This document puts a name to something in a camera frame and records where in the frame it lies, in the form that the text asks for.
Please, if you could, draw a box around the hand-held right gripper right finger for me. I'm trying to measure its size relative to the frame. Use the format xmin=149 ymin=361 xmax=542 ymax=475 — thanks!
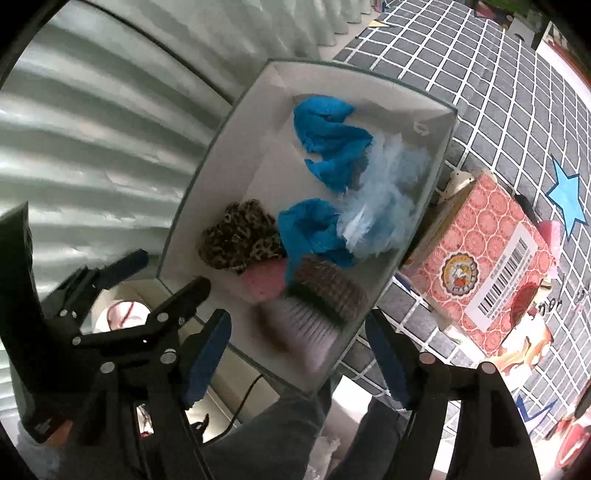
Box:
xmin=365 ymin=308 xmax=541 ymax=480

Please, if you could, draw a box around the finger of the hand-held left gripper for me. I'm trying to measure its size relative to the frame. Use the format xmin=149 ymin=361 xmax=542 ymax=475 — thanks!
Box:
xmin=71 ymin=276 xmax=212 ymax=365
xmin=55 ymin=248 xmax=149 ymax=324

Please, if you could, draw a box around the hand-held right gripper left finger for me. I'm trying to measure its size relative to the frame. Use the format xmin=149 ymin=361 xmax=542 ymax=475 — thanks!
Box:
xmin=78 ymin=308 xmax=232 ymax=480

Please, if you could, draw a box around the leopard print cloth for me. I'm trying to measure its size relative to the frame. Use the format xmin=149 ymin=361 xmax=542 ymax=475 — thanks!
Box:
xmin=198 ymin=199 xmax=287 ymax=274

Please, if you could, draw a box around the purple knit sock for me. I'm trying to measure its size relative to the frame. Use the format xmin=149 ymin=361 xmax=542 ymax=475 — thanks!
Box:
xmin=259 ymin=256 xmax=370 ymax=370

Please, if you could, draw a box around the light blue fluffy cloth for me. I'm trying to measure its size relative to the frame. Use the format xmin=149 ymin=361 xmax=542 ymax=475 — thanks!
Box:
xmin=336 ymin=134 xmax=432 ymax=258

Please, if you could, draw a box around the grey cardboard box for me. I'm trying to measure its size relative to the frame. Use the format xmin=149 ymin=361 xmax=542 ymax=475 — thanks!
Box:
xmin=157 ymin=58 xmax=459 ymax=395

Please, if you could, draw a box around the pink rectangular cloth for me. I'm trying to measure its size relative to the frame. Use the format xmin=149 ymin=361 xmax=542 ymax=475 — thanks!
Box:
xmin=536 ymin=220 xmax=565 ymax=250

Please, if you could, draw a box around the person's right leg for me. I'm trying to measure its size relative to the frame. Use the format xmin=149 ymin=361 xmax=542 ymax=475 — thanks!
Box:
xmin=323 ymin=397 xmax=407 ymax=480

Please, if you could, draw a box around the person's leg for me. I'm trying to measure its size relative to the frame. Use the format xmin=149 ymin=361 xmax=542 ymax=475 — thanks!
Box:
xmin=323 ymin=397 xmax=407 ymax=480
xmin=203 ymin=388 xmax=333 ymax=480

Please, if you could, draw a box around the person's left leg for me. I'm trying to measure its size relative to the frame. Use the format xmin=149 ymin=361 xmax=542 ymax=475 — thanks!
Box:
xmin=203 ymin=388 xmax=333 ymax=480

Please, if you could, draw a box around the printed tissue box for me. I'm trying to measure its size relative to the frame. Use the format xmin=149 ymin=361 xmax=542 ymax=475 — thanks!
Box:
xmin=399 ymin=172 xmax=564 ymax=402

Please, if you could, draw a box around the pale green curtain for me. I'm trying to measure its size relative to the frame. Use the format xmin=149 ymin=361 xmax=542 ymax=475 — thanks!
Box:
xmin=0 ymin=0 xmax=375 ymax=324

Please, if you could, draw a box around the red round mat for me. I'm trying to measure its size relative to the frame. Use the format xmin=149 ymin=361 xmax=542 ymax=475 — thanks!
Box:
xmin=554 ymin=406 xmax=591 ymax=469

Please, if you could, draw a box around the grey checked star blanket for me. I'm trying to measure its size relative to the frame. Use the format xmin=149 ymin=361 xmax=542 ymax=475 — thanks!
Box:
xmin=332 ymin=0 xmax=591 ymax=444

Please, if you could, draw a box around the white bag with red strap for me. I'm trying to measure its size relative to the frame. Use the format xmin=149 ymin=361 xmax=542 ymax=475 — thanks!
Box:
xmin=95 ymin=299 xmax=151 ymax=333

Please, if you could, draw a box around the black cable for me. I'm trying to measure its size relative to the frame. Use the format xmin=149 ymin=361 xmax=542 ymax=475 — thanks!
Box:
xmin=226 ymin=373 xmax=264 ymax=430

